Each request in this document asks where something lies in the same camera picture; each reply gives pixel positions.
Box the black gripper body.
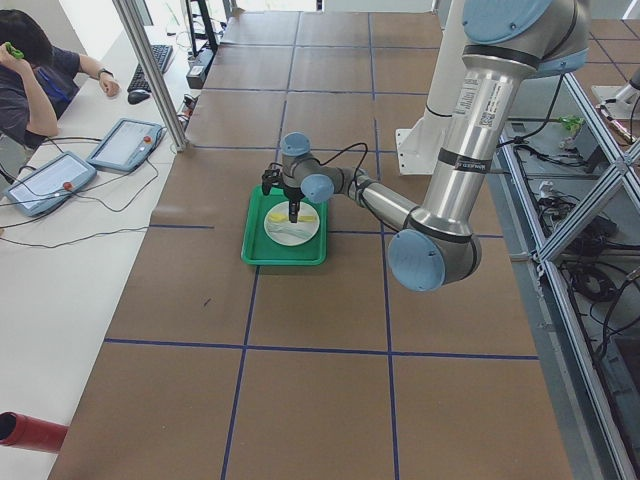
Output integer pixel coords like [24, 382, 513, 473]
[284, 184, 301, 202]

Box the yellow plastic spoon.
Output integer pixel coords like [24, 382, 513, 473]
[266, 213, 318, 223]

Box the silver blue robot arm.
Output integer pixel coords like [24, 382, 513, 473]
[262, 1, 591, 292]

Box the white round plate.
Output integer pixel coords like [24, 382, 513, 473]
[263, 201, 320, 246]

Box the green plastic tray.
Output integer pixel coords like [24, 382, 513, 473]
[241, 186, 328, 266]

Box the far teach pendant tablet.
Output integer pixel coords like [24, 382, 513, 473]
[86, 118, 164, 172]

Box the teach pendant tablet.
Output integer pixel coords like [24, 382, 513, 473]
[5, 151, 97, 217]
[86, 118, 164, 172]

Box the brown paper table cover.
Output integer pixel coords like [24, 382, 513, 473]
[51, 12, 572, 479]

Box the black computer mouse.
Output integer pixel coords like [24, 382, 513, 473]
[127, 89, 150, 105]

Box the black keyboard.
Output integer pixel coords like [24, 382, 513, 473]
[126, 44, 174, 93]

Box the near teach pendant tablet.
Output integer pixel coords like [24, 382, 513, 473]
[5, 151, 97, 217]

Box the seated person dark shirt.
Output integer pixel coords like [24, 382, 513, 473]
[1, 9, 120, 150]

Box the green handheld object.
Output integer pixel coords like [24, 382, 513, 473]
[5, 42, 25, 60]

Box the red cylinder tube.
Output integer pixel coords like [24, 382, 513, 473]
[1, 412, 68, 453]

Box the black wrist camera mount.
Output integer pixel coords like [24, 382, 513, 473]
[261, 162, 282, 196]

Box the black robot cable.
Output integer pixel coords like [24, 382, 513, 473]
[318, 142, 370, 187]

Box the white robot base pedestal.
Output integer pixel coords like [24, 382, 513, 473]
[396, 0, 467, 176]

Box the aluminium frame post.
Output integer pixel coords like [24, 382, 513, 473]
[112, 0, 188, 152]

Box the aluminium frame rail structure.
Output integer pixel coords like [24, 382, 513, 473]
[496, 75, 639, 479]

